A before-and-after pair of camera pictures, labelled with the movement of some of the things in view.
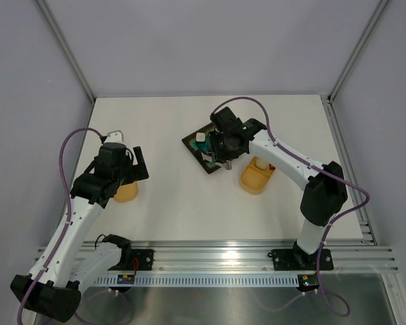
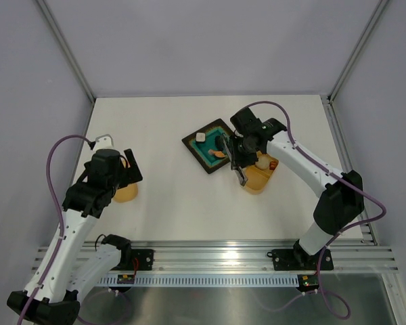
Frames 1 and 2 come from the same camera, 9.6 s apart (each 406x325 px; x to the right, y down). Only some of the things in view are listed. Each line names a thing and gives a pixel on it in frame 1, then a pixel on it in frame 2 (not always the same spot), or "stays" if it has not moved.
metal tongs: x=228 y=164 to x=229 y=144
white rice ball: x=261 y=164 stays
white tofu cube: x=200 y=137 stays
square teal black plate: x=199 y=142 stays
